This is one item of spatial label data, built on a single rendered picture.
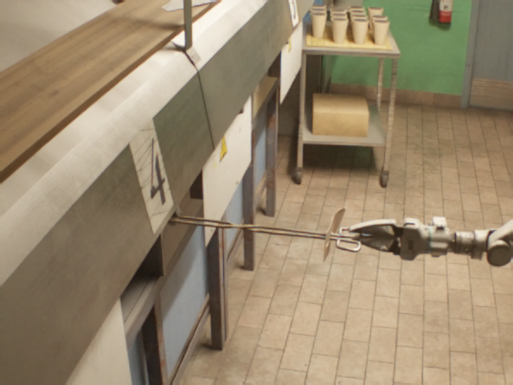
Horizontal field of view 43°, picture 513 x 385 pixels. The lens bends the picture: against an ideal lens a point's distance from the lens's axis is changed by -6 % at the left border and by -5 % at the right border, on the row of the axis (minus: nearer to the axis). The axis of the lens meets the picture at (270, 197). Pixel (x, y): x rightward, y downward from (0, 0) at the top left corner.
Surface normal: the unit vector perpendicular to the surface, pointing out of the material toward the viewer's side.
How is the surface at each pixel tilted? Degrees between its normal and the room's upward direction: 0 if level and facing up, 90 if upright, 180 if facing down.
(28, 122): 33
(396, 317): 0
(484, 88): 90
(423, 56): 90
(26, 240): 54
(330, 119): 90
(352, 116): 90
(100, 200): 80
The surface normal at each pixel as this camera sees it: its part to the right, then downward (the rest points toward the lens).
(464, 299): 0.01, -0.88
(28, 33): 0.55, -0.68
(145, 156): 0.97, -0.06
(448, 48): -0.19, 0.46
